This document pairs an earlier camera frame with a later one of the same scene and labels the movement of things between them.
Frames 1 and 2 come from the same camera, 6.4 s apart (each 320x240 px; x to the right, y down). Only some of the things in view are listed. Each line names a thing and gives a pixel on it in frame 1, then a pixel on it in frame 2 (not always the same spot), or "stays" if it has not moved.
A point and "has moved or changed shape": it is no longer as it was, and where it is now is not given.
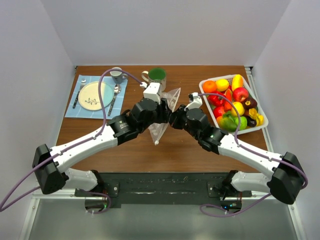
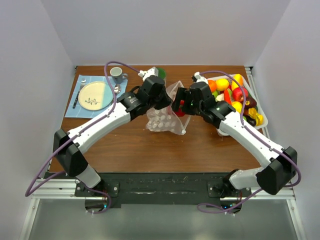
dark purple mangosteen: x=250 y=103 stays
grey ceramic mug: x=118 y=76 stays
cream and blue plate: x=89 y=95 stays
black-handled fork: x=83 y=82 stays
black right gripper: x=176 y=116 to x=182 y=93
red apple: x=240 y=94 stays
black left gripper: x=164 y=111 to x=167 y=100
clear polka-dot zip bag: x=157 y=130 has moved or changed shape
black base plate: x=165 y=188 stays
